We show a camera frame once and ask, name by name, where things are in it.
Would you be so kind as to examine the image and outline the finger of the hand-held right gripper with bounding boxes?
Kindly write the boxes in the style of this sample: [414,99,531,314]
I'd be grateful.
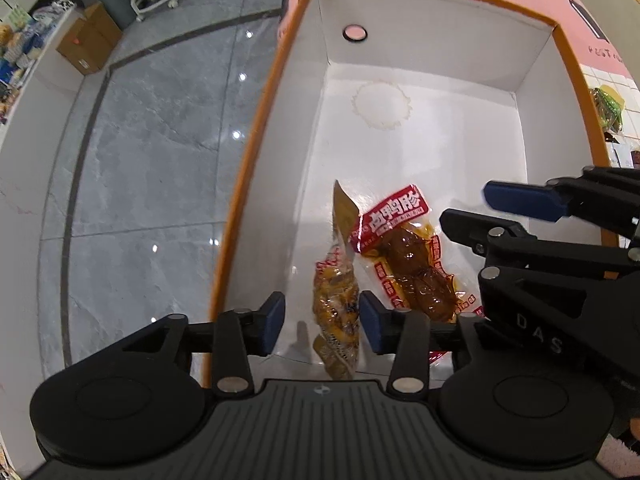
[482,164,640,248]
[439,208,640,307]

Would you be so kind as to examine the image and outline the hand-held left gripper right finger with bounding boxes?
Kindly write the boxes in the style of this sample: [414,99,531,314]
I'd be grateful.
[359,290,493,394]

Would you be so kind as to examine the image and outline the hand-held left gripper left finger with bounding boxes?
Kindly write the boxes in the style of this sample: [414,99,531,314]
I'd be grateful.
[122,291,287,394]

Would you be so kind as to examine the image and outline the yellow clear snack packet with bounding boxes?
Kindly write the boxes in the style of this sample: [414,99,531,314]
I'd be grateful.
[312,179,362,381]

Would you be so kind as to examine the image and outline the red label brown snack packet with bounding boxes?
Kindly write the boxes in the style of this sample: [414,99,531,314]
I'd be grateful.
[348,183,486,367]

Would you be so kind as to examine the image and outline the orange rimmed white cardboard box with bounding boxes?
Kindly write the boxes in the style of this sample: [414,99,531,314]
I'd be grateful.
[200,0,631,391]

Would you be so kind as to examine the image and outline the small white packet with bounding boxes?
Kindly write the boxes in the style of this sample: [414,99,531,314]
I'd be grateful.
[611,141,635,168]

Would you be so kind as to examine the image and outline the green snack packet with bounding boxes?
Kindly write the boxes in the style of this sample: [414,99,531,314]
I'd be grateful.
[589,85,626,133]

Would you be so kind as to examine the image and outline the pink fuzzy cloth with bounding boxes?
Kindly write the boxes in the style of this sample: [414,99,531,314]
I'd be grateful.
[597,435,640,480]

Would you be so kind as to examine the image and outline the white curved counter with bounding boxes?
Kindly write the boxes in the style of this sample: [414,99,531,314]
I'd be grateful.
[0,0,111,480]

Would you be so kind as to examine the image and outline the brown cardboard box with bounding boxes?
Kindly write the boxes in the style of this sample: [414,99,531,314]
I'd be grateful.
[56,1,124,77]

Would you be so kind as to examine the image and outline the shelf of mixed goods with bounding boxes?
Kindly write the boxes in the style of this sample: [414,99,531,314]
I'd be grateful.
[0,2,63,126]

